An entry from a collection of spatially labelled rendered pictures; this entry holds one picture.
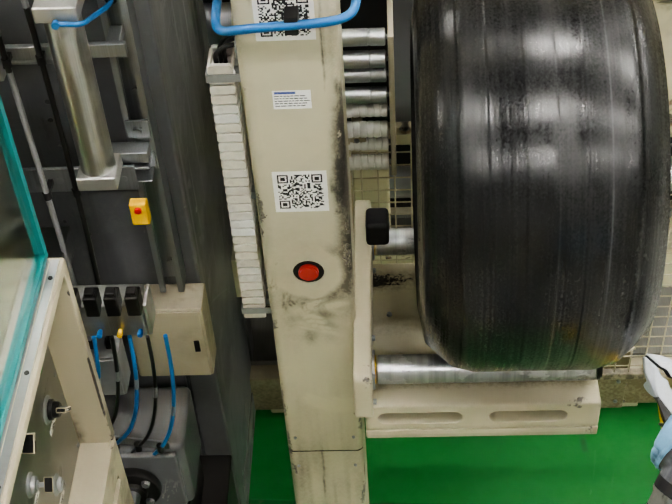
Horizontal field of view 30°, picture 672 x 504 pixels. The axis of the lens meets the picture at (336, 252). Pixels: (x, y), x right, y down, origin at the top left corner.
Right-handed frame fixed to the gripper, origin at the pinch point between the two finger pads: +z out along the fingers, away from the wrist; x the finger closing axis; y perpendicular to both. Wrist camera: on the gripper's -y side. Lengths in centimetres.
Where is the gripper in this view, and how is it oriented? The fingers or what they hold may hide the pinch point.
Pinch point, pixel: (653, 362)
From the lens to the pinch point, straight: 177.2
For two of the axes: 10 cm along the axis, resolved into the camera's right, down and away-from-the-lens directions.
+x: 7.3, -6.7, 1.4
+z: -6.7, -7.4, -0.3
